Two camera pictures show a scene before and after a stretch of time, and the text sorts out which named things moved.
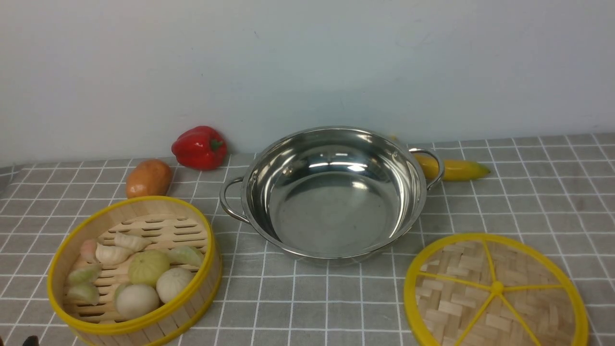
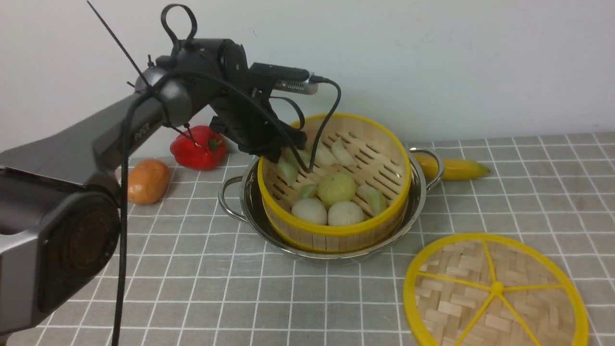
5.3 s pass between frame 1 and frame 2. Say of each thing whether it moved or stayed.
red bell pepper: stayed
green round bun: moved
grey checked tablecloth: stayed
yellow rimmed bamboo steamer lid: stayed
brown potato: stayed
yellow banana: stayed
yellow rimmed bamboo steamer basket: moved
